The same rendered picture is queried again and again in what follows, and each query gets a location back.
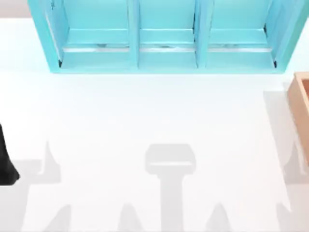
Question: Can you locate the salmon-coloured shallow box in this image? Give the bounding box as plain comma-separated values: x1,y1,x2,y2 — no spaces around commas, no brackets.
287,72,309,167

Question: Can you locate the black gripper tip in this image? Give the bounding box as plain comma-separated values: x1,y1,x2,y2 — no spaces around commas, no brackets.
0,123,20,187

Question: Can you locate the light blue rack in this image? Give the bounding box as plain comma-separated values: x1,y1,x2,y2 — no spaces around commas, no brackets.
27,0,309,75

